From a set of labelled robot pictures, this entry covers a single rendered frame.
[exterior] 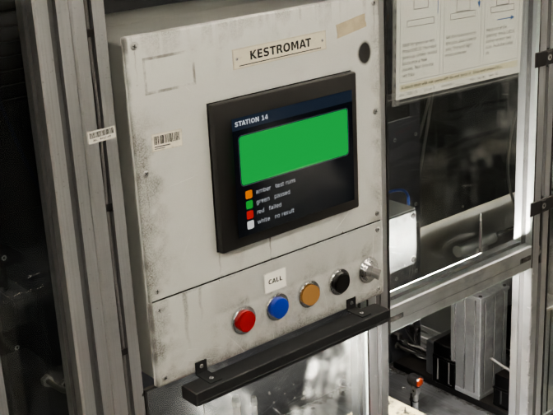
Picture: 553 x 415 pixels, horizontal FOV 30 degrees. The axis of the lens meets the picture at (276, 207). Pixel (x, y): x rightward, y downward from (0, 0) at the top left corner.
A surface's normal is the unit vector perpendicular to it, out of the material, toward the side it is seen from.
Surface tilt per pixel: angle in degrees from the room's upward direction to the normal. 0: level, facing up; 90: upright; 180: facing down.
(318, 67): 90
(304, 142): 90
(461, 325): 90
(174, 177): 90
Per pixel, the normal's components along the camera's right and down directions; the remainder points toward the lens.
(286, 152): 0.64, 0.22
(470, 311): -0.76, 0.25
